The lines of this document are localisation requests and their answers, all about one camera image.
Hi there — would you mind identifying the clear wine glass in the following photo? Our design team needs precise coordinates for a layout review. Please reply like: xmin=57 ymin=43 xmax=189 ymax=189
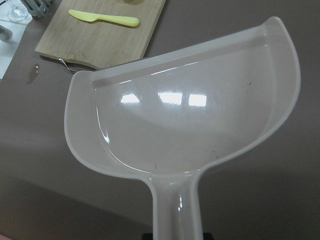
xmin=6 ymin=0 xmax=29 ymax=23

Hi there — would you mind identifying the bamboo cutting board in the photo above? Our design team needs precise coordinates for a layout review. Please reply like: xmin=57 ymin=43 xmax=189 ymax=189
xmin=35 ymin=0 xmax=166 ymax=70

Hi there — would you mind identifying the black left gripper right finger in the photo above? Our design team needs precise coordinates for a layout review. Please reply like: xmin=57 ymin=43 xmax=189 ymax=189
xmin=203 ymin=232 xmax=214 ymax=240

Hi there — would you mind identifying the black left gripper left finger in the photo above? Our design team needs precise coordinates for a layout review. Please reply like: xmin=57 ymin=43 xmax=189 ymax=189
xmin=141 ymin=233 xmax=153 ymax=240

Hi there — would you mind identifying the yellow plastic knife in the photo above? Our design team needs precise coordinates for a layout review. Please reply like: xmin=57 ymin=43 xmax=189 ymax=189
xmin=68 ymin=9 xmax=140 ymax=27

